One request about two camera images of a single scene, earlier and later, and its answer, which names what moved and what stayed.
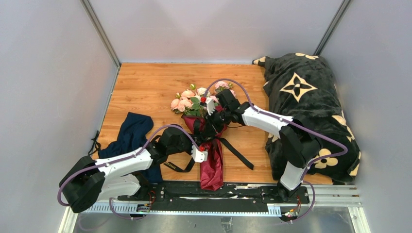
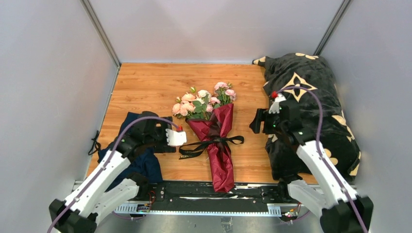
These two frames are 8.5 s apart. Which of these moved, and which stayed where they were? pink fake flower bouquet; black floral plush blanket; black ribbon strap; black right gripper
Moved: black right gripper; black ribbon strap
Stayed: black floral plush blanket; pink fake flower bouquet
